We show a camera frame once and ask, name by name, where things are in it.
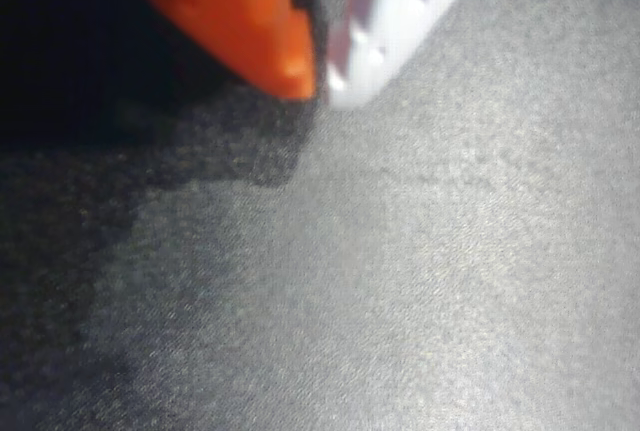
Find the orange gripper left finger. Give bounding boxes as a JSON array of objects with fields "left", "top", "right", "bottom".
[{"left": 122, "top": 0, "right": 318, "bottom": 101}]

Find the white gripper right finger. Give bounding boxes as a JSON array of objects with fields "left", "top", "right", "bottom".
[{"left": 326, "top": 0, "right": 494, "bottom": 112}]

